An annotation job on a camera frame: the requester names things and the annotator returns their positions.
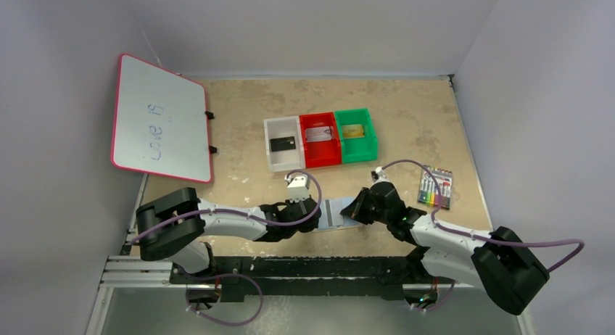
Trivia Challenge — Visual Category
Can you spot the black credit card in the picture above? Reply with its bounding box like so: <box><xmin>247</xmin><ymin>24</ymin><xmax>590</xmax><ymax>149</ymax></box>
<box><xmin>269</xmin><ymin>136</ymin><xmax>297</xmax><ymax>152</ymax></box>

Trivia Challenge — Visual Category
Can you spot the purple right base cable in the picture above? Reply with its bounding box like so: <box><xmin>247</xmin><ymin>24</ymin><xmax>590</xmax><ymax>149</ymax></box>
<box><xmin>408</xmin><ymin>280</ymin><xmax>455</xmax><ymax>315</ymax></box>

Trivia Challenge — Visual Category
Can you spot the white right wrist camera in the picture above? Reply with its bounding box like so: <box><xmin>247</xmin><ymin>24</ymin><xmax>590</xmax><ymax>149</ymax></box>
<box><xmin>371</xmin><ymin>167</ymin><xmax>390</xmax><ymax>185</ymax></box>

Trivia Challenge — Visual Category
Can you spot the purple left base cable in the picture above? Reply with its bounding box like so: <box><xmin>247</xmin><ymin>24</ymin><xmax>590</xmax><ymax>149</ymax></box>
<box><xmin>184</xmin><ymin>273</ymin><xmax>264</xmax><ymax>326</ymax></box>

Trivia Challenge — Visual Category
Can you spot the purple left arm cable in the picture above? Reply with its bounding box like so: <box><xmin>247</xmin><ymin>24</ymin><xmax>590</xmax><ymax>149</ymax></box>
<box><xmin>128</xmin><ymin>170</ymin><xmax>323</xmax><ymax>247</ymax></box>

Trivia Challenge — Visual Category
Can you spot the gold credit card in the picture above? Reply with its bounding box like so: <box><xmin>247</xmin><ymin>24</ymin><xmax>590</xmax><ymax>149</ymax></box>
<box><xmin>341</xmin><ymin>124</ymin><xmax>365</xmax><ymax>139</ymax></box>

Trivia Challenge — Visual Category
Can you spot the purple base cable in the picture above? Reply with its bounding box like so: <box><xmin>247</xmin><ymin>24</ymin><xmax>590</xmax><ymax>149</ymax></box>
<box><xmin>184</xmin><ymin>273</ymin><xmax>264</xmax><ymax>326</ymax></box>
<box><xmin>408</xmin><ymin>280</ymin><xmax>455</xmax><ymax>315</ymax></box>

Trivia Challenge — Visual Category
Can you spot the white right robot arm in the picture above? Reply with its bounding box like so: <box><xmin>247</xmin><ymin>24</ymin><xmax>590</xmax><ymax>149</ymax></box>
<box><xmin>340</xmin><ymin>181</ymin><xmax>550</xmax><ymax>315</ymax></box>

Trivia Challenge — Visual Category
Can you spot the white striped card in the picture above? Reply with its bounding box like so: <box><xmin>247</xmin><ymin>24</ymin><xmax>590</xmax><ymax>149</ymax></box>
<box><xmin>319</xmin><ymin>199</ymin><xmax>344</xmax><ymax>229</ymax></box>
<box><xmin>305</xmin><ymin>126</ymin><xmax>333</xmax><ymax>143</ymax></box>

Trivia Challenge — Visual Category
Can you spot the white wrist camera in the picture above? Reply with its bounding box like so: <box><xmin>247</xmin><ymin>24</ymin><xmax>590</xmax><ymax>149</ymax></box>
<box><xmin>371</xmin><ymin>167</ymin><xmax>390</xmax><ymax>185</ymax></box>
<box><xmin>285</xmin><ymin>174</ymin><xmax>310</xmax><ymax>203</ymax></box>

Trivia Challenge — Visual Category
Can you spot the red plastic bin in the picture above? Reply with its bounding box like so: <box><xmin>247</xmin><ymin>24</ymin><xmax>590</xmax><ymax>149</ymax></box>
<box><xmin>299</xmin><ymin>112</ymin><xmax>342</xmax><ymax>168</ymax></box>

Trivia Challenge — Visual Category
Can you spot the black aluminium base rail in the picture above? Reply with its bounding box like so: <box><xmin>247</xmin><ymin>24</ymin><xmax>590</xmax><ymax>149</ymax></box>
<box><xmin>98</xmin><ymin>255</ymin><xmax>524</xmax><ymax>305</ymax></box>

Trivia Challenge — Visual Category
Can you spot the beige leather card holder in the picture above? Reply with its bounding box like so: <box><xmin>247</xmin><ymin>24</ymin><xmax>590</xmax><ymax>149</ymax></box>
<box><xmin>316</xmin><ymin>197</ymin><xmax>363</xmax><ymax>231</ymax></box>

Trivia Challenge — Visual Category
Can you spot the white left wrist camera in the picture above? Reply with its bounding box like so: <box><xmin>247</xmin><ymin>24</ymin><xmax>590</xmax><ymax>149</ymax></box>
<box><xmin>285</xmin><ymin>174</ymin><xmax>310</xmax><ymax>203</ymax></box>

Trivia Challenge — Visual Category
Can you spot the pink framed whiteboard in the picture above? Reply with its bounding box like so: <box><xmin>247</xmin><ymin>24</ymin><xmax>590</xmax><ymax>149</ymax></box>
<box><xmin>110</xmin><ymin>54</ymin><xmax>213</xmax><ymax>183</ymax></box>

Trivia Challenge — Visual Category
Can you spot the white plastic bin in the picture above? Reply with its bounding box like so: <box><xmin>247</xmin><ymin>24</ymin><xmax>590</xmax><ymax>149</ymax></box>
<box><xmin>263</xmin><ymin>115</ymin><xmax>305</xmax><ymax>173</ymax></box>

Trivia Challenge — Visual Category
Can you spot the pack of coloured markers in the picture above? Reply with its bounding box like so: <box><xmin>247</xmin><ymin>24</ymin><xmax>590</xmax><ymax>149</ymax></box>
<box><xmin>417</xmin><ymin>165</ymin><xmax>453</xmax><ymax>210</ymax></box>

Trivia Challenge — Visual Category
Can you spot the green plastic bin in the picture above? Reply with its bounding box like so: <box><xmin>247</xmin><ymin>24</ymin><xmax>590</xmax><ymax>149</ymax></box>
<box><xmin>334</xmin><ymin>108</ymin><xmax>379</xmax><ymax>164</ymax></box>

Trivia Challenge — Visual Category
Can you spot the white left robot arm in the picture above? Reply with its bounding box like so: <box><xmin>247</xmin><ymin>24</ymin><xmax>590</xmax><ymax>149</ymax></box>
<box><xmin>129</xmin><ymin>187</ymin><xmax>321</xmax><ymax>274</ymax></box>

